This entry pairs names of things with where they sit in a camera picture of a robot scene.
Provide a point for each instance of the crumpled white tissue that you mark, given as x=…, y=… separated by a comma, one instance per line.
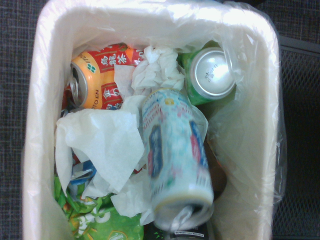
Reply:
x=157, y=70

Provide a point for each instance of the green snack bag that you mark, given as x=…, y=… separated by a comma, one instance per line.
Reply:
x=100, y=220

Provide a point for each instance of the orange red tea can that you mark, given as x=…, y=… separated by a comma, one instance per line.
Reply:
x=92, y=77

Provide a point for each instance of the green drink can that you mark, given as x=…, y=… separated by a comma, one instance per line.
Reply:
x=212, y=72

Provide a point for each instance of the cream plastic trash bin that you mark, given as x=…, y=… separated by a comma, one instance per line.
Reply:
x=260, y=75

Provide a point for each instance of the large white tissue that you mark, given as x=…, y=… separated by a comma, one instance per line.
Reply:
x=105, y=140

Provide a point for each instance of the small white tissue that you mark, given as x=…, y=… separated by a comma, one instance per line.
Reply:
x=132, y=200

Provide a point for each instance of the black drink can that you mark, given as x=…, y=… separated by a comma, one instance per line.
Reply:
x=180, y=233

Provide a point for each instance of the white blue drink can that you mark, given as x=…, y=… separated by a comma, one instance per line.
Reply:
x=175, y=155

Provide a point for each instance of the white lined trash bin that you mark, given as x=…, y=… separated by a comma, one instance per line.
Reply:
x=250, y=162

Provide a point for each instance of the blue white wrapper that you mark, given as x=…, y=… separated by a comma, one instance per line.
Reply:
x=82, y=171

